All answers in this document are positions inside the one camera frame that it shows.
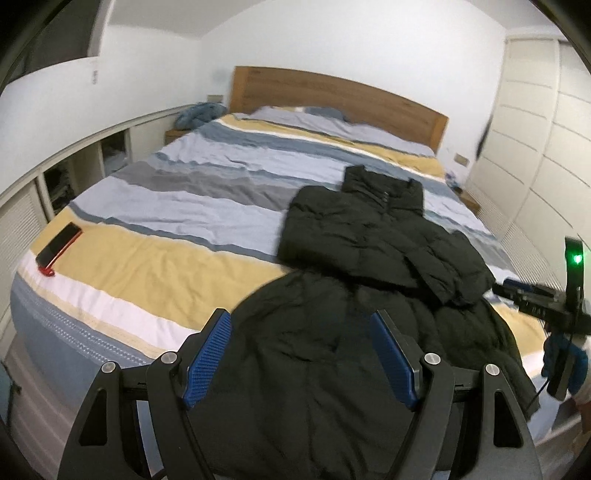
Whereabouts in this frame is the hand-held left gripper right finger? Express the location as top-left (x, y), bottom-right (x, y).
top-left (369, 308), bottom-right (546, 480)

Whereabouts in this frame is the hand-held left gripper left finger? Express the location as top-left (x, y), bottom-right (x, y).
top-left (58, 308), bottom-right (232, 480)

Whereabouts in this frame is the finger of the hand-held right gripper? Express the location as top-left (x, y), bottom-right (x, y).
top-left (492, 276), bottom-right (555, 304)

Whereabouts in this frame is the black puffer jacket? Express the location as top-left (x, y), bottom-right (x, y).
top-left (191, 165), bottom-right (541, 480)

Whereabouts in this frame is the person's right forearm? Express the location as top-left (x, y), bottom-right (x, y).
top-left (570, 371), bottom-right (591, 418)

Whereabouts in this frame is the person's right hand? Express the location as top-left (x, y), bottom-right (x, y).
top-left (541, 335), bottom-right (591, 395)

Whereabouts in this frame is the bed with striped duvet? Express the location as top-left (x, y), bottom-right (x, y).
top-left (9, 105), bottom-right (578, 444)

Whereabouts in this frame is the white wardrobe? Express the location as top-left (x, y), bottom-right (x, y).
top-left (464, 34), bottom-right (591, 301)

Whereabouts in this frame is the dark hanging item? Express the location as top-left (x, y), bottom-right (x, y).
top-left (477, 110), bottom-right (493, 158)

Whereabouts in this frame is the blue-grey pillow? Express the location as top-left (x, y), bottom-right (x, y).
top-left (245, 105), bottom-right (352, 136)
top-left (342, 121), bottom-right (437, 156)

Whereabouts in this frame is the white low shelf cabinet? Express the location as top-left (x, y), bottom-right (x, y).
top-left (0, 104), bottom-right (185, 282)

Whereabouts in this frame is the blue crumpled cloth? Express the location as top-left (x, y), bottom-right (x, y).
top-left (173, 102), bottom-right (227, 131)

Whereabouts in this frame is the wooden headboard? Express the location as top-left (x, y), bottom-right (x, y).
top-left (229, 65), bottom-right (450, 155)

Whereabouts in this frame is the black phone with red strap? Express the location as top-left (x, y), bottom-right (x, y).
top-left (36, 222), bottom-right (84, 278)

